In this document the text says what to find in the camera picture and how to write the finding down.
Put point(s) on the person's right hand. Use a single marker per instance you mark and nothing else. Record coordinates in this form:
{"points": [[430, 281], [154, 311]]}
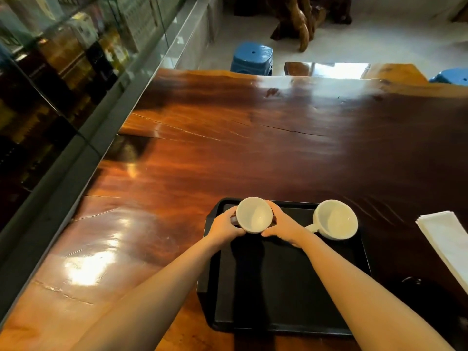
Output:
{"points": [[287, 227]]}

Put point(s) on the person's left hand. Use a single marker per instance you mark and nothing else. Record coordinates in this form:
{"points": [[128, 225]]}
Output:
{"points": [[222, 230]]}

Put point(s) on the person's right thumb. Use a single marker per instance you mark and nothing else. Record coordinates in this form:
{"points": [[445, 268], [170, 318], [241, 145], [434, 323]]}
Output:
{"points": [[270, 232]]}

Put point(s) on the person's left thumb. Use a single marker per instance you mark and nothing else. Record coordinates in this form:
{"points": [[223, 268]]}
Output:
{"points": [[237, 231]]}

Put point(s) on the white ceramic cup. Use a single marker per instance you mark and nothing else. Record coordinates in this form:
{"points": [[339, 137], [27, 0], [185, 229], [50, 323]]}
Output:
{"points": [[253, 214], [335, 220]]}

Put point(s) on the person's right forearm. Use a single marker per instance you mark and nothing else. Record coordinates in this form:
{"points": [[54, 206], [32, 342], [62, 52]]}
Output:
{"points": [[365, 299]]}

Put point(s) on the person's left forearm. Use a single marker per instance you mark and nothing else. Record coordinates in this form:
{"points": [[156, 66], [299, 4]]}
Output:
{"points": [[153, 299]]}

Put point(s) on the black rectangular tray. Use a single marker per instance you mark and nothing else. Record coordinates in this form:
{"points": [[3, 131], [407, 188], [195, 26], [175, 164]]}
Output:
{"points": [[281, 277]]}

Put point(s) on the blue plastic stool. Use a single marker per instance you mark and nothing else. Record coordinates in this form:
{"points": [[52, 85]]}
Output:
{"points": [[252, 58], [451, 76]]}

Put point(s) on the stack of white paper napkins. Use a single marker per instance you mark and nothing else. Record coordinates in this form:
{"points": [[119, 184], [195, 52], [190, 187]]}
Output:
{"points": [[446, 243]]}

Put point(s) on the carved wooden root furniture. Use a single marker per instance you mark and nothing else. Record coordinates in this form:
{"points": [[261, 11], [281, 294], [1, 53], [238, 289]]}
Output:
{"points": [[303, 18]]}

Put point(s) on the glass display cabinet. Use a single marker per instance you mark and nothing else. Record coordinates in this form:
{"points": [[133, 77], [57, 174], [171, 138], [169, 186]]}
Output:
{"points": [[69, 91]]}

